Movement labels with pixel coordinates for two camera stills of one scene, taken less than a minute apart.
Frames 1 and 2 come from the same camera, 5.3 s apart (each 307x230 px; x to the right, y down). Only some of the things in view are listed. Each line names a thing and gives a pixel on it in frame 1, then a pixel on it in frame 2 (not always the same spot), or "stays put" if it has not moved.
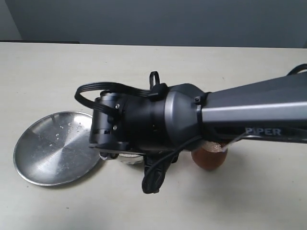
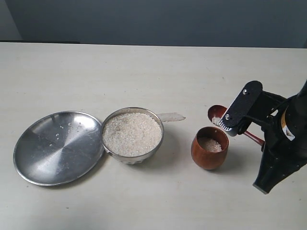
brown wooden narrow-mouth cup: x=211 y=156 stays put
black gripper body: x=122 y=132 → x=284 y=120
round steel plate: x=53 y=149 stays put
